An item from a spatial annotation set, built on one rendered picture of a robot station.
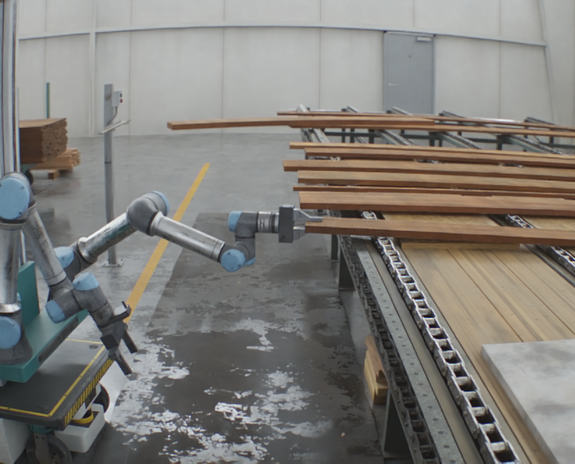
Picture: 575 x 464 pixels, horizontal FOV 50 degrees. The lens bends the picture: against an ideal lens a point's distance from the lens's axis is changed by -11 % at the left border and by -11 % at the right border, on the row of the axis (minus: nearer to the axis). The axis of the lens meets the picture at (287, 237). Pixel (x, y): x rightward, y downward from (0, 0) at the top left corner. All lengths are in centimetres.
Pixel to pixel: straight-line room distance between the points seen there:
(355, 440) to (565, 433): 158
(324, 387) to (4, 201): 177
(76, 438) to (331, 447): 99
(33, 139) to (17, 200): 536
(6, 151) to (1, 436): 104
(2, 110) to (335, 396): 187
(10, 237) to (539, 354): 149
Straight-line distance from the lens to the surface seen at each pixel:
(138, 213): 245
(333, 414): 290
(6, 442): 245
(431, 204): 283
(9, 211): 198
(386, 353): 220
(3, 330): 210
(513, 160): 449
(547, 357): 155
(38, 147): 730
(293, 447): 267
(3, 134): 253
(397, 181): 334
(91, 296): 209
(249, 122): 565
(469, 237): 241
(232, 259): 234
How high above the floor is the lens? 146
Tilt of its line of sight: 15 degrees down
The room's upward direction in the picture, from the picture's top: 1 degrees clockwise
